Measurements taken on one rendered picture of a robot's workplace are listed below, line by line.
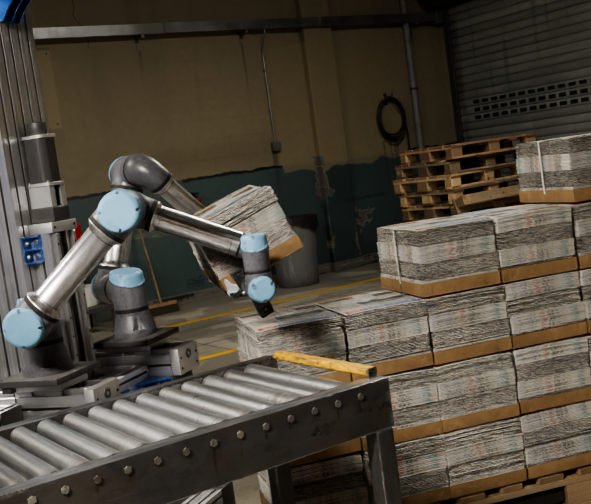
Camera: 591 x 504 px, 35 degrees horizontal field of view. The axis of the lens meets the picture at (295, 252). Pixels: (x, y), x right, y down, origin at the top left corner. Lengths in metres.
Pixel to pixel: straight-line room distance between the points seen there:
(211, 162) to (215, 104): 0.64
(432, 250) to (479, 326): 0.31
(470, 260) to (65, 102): 7.03
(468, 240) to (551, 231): 0.31
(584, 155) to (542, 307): 0.54
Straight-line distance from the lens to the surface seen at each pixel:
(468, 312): 3.20
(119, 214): 2.61
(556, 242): 3.32
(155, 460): 1.96
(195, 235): 2.75
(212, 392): 2.37
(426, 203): 9.63
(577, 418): 3.46
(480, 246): 3.20
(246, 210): 2.95
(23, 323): 2.70
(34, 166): 3.09
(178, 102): 10.24
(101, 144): 9.83
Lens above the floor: 1.33
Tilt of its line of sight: 5 degrees down
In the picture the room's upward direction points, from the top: 8 degrees counter-clockwise
